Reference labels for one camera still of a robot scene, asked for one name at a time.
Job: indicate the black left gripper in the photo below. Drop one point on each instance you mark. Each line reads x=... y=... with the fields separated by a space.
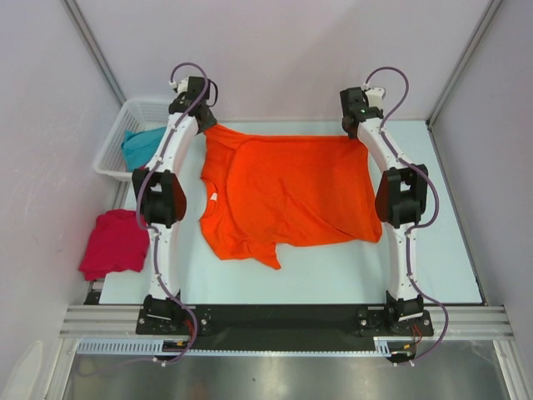
x=208 y=122

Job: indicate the white plastic mesh basket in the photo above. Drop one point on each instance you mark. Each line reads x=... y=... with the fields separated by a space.
x=136 y=117

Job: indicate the orange t shirt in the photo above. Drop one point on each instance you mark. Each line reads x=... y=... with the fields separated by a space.
x=303 y=191

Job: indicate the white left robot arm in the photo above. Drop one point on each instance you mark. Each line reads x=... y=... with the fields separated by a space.
x=162 y=204

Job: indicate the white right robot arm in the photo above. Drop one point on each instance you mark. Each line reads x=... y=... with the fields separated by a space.
x=399 y=203

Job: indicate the teal t shirt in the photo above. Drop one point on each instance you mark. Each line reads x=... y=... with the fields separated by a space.
x=138 y=148

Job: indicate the folded red t shirt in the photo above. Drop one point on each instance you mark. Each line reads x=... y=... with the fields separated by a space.
x=116 y=244

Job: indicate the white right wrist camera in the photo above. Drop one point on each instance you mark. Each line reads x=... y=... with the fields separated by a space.
x=374 y=96

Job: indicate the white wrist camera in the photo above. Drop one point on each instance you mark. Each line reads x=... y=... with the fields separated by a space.
x=179 y=87
x=374 y=96

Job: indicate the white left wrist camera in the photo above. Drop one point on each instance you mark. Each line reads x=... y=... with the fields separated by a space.
x=179 y=87

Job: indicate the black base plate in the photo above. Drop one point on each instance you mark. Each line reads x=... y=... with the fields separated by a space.
x=302 y=325

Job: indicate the aluminium frame rail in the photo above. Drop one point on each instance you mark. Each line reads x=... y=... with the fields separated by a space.
x=461 y=322

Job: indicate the white slotted cable duct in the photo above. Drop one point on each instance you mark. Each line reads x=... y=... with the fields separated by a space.
x=362 y=347

